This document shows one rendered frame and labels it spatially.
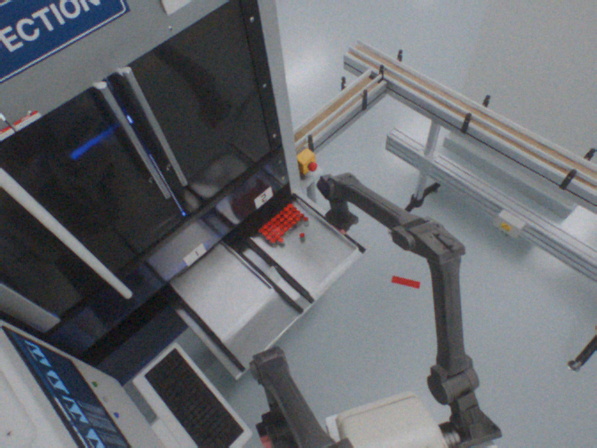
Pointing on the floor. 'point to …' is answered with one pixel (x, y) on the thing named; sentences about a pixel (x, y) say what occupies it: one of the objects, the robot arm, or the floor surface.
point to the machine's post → (270, 36)
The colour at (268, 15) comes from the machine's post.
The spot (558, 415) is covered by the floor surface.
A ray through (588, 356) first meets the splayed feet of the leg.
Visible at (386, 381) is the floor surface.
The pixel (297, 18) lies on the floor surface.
